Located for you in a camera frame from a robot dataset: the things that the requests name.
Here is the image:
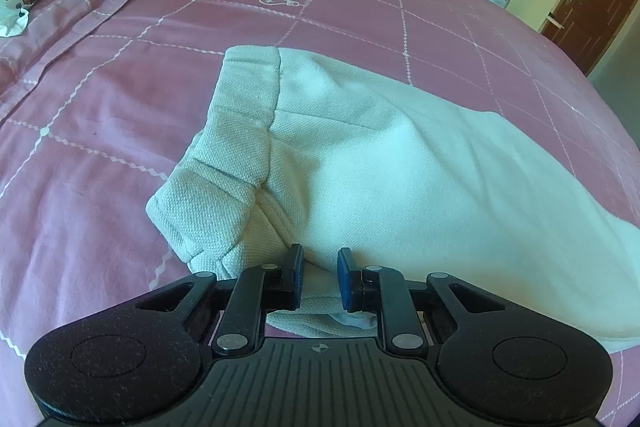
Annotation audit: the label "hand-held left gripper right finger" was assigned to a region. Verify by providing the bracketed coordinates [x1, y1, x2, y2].
[337, 247, 506, 354]

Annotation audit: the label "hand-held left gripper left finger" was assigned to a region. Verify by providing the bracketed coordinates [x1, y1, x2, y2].
[132, 243, 305, 356]

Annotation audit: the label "white pants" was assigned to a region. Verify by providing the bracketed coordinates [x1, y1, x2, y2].
[146, 45, 640, 353]

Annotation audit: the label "pink checked bed sheet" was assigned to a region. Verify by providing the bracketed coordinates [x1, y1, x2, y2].
[0, 0, 640, 427]

